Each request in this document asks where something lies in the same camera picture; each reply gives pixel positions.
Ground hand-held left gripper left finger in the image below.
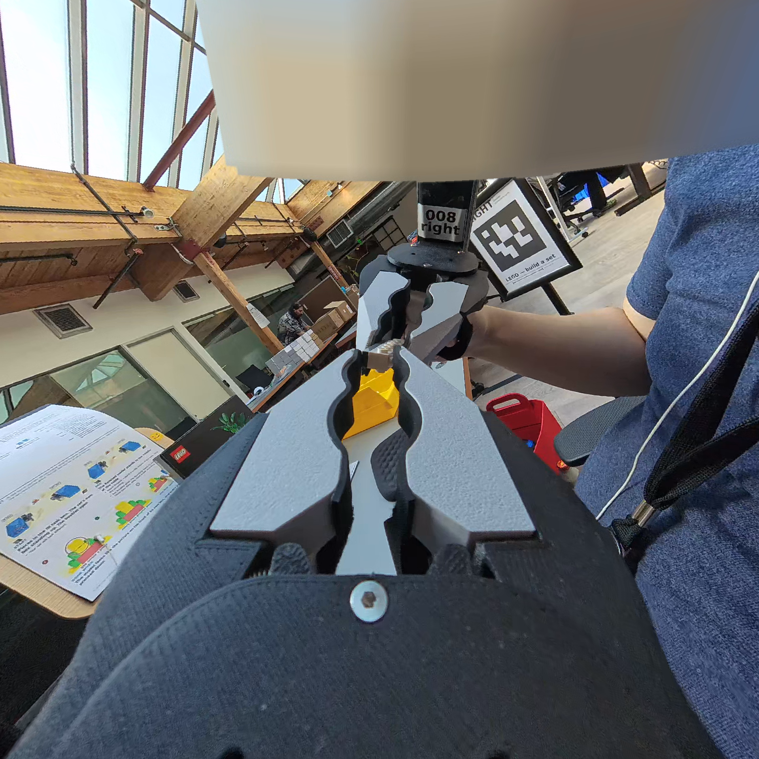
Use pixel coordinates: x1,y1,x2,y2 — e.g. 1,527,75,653
209,349,364,561

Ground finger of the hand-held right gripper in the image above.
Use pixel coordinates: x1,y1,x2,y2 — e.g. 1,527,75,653
355,270,413,352
404,281,470,363

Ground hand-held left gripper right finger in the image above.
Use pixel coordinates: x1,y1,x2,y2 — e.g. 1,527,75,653
369,346,539,558

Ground person's right forearm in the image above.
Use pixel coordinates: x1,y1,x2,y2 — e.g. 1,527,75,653
495,305,653,397

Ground dark lego box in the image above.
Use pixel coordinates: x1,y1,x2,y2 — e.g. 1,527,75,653
155,394,256,481

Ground lego instruction booklet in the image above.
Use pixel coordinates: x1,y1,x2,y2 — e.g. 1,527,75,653
0,404,179,601

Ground person's right hand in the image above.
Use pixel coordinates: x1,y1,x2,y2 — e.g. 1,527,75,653
467,306,499,359

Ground red plastic bin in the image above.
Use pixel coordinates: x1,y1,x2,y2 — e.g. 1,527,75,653
486,393,564,474

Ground framed marker sign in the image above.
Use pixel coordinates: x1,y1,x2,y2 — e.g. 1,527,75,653
468,178,585,315

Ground stack of white boxes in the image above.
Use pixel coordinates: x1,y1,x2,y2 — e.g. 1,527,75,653
265,332,324,376

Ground yellow plastic bin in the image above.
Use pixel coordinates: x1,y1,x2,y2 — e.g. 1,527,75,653
343,366,399,441

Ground black rolling office chair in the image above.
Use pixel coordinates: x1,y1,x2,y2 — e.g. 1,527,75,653
557,172,612,220

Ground operator in blue shirt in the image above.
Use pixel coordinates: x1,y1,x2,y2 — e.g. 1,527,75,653
575,142,759,759

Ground thin white cable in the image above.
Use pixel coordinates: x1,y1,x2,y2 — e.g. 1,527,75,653
596,291,759,523

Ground black lanyard strap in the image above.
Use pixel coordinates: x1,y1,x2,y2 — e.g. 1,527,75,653
611,320,759,558

